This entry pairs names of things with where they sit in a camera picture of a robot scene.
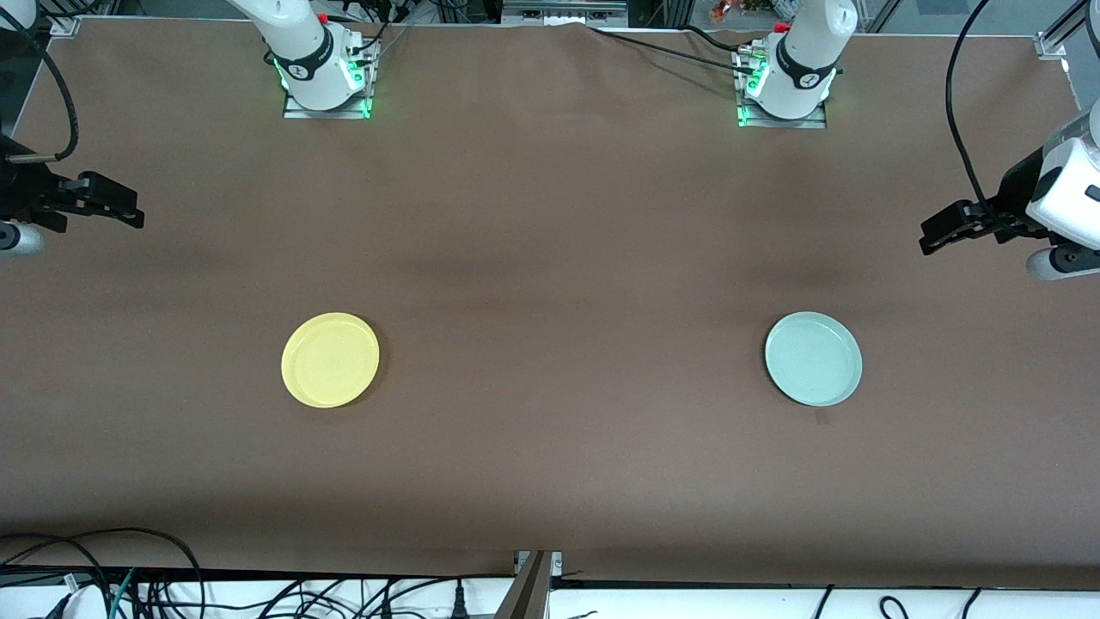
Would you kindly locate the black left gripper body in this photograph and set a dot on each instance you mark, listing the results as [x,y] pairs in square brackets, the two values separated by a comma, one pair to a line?
[1017,194]

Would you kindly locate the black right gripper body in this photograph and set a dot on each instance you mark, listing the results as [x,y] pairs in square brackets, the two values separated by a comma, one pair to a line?
[21,191]

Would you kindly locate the pale green plate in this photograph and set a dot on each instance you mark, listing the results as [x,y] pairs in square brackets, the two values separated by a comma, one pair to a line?
[813,358]

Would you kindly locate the yellow plate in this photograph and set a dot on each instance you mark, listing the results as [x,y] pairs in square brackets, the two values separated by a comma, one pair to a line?
[330,361]

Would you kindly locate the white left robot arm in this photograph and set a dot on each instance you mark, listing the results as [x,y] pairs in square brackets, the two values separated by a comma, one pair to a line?
[808,52]

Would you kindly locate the brown table cover cloth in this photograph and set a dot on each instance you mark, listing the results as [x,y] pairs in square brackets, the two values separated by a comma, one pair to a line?
[550,473]

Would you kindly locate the aluminium profile beam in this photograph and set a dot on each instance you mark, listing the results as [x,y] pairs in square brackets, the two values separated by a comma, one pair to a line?
[526,595]

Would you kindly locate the aluminium corner bracket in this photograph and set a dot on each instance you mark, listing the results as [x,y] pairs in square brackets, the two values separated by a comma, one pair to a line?
[65,26]
[1052,45]

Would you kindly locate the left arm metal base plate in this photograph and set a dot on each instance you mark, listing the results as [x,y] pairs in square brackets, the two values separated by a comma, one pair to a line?
[782,123]

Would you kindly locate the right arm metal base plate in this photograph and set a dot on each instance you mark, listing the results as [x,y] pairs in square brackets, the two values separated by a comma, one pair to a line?
[326,113]

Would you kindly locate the grey metal rail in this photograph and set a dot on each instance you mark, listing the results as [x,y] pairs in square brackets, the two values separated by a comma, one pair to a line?
[559,10]

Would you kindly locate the small metal bracket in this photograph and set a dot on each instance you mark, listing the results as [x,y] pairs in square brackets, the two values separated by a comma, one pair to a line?
[557,560]

